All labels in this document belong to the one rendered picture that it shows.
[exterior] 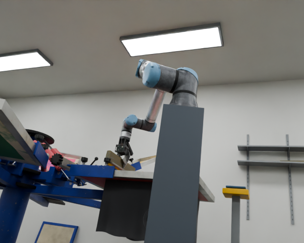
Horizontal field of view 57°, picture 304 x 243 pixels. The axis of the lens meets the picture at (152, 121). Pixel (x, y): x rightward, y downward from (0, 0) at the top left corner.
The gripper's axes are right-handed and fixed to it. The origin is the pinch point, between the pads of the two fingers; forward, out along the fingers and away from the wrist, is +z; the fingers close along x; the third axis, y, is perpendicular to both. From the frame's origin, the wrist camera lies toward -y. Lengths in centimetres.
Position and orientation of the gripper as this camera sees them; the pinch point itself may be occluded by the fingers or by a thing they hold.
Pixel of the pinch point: (121, 167)
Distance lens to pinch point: 195.7
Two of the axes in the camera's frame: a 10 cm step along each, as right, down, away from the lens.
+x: 9.3, -0.2, -3.6
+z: -1.4, 9.0, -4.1
